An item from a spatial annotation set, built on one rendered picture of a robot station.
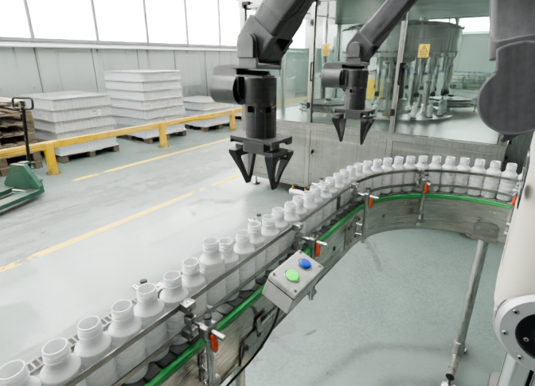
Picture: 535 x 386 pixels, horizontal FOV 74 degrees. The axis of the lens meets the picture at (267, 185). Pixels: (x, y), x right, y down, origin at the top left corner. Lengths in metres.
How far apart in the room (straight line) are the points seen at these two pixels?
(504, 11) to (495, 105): 0.10
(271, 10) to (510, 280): 0.60
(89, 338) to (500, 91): 0.70
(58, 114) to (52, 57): 2.11
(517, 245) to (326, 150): 3.33
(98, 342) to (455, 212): 1.57
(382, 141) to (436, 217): 1.94
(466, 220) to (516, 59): 1.45
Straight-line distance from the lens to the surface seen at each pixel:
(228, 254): 0.90
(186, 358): 0.86
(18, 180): 5.18
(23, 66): 8.09
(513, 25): 0.51
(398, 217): 1.78
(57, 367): 0.71
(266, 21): 0.61
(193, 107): 8.33
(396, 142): 3.66
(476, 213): 1.87
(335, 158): 3.92
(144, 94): 7.16
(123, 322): 0.74
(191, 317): 0.80
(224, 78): 0.67
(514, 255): 0.73
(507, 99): 0.48
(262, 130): 0.63
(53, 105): 6.38
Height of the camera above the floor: 1.60
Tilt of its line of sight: 20 degrees down
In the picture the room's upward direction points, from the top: straight up
